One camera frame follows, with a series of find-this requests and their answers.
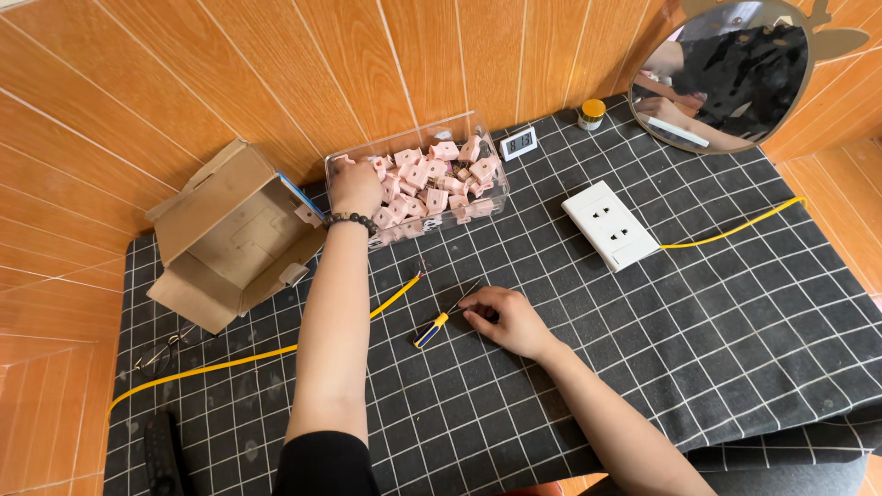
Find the thin framed eyeglasses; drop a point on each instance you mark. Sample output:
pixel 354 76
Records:
pixel 165 348

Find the clear plastic box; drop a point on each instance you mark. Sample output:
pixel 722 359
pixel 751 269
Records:
pixel 420 180

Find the white digital clock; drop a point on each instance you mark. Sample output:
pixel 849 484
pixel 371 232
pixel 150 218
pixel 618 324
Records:
pixel 518 142

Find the heap of pink plugs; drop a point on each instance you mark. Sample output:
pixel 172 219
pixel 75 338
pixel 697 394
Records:
pixel 431 186

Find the person's black sleeve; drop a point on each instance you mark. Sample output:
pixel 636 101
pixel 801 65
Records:
pixel 327 465

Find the person's right hand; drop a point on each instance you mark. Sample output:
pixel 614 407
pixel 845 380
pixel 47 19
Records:
pixel 513 324

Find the black white checked tablecloth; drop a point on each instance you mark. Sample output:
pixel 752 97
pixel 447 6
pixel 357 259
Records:
pixel 551 330

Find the person's left hand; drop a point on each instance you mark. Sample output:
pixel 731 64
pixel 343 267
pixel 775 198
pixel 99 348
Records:
pixel 357 189

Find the person's left fingers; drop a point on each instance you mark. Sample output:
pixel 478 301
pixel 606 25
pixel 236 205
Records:
pixel 342 163

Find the brown cardboard box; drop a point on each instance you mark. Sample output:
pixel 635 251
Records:
pixel 231 238

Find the white socket outlet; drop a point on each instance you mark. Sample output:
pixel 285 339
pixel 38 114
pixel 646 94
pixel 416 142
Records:
pixel 610 226

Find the black remote control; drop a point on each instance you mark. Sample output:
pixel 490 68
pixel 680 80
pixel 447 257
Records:
pixel 164 456

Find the small yellow lidded jar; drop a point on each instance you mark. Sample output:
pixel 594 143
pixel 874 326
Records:
pixel 591 114

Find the round gold framed mirror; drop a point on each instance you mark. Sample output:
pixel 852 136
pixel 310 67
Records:
pixel 723 72

